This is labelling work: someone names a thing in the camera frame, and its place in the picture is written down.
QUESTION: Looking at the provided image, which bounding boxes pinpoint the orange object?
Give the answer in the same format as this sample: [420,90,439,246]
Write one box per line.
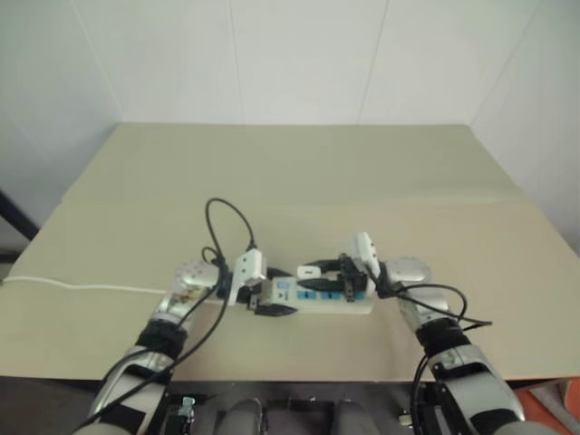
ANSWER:
[515,377,580,435]

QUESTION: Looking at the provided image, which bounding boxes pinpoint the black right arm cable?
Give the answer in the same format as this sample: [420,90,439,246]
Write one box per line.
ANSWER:
[378,267,494,435]

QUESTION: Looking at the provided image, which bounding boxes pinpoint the grey rounded shape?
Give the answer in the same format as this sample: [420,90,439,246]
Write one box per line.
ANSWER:
[215,398,266,435]

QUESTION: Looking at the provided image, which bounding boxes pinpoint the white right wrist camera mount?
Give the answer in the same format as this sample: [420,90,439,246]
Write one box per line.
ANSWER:
[347,232,381,276]

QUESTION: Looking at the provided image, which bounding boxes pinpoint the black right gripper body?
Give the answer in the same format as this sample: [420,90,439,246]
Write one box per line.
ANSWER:
[336,253,371,305]

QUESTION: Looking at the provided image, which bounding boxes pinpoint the white power strip cable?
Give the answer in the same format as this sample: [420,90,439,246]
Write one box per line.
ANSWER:
[0,275,169,294]

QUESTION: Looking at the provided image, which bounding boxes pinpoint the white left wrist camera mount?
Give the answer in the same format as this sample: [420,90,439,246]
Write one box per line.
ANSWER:
[225,248,269,306]

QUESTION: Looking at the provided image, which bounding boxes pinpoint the white power strip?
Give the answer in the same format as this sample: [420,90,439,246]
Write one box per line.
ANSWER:
[258,275,374,317]

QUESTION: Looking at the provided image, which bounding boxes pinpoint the black slanted bar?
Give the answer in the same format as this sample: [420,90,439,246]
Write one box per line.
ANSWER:
[0,187,41,263]

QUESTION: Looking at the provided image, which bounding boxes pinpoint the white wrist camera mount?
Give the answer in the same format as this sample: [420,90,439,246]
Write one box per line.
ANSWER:
[347,232,381,276]
[225,248,269,306]

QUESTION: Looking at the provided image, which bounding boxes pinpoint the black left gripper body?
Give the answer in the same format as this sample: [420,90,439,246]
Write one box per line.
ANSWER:
[238,281,273,314]

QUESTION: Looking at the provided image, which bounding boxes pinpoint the black frame under table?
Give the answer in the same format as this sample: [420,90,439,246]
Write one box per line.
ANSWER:
[0,374,522,435]

